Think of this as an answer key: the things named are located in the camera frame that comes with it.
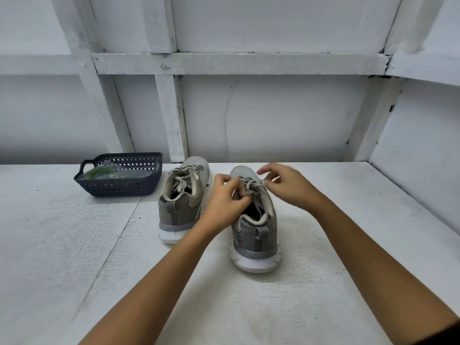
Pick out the clear plastic bag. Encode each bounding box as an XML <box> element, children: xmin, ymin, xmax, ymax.
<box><xmin>83</xmin><ymin>161</ymin><xmax>159</xmax><ymax>181</ymax></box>

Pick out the person's left hand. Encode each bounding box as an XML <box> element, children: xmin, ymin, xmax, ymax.
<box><xmin>199</xmin><ymin>174</ymin><xmax>253</xmax><ymax>238</ymax></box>

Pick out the person's black sleeve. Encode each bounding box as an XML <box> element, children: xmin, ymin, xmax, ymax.
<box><xmin>413</xmin><ymin>321</ymin><xmax>460</xmax><ymax>345</ymax></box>

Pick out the person's left forearm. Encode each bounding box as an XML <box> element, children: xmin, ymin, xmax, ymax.
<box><xmin>78</xmin><ymin>222</ymin><xmax>217</xmax><ymax>345</ymax></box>

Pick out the dark blue plastic basket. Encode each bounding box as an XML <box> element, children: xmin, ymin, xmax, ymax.
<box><xmin>74</xmin><ymin>152</ymin><xmax>164</xmax><ymax>198</ymax></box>

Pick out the person's right forearm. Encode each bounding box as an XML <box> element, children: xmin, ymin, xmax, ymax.
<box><xmin>310</xmin><ymin>196</ymin><xmax>460</xmax><ymax>345</ymax></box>

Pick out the grey sneaker with white sole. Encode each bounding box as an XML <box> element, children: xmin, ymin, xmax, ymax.
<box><xmin>158</xmin><ymin>156</ymin><xmax>212</xmax><ymax>245</ymax></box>
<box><xmin>229</xmin><ymin>165</ymin><xmax>280</xmax><ymax>274</ymax></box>

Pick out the green leafy item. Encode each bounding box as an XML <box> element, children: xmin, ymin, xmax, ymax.
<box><xmin>84</xmin><ymin>166</ymin><xmax>118</xmax><ymax>179</ymax></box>

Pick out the person's right hand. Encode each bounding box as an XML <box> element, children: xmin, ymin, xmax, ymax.
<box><xmin>257</xmin><ymin>162</ymin><xmax>326</xmax><ymax>213</ymax></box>

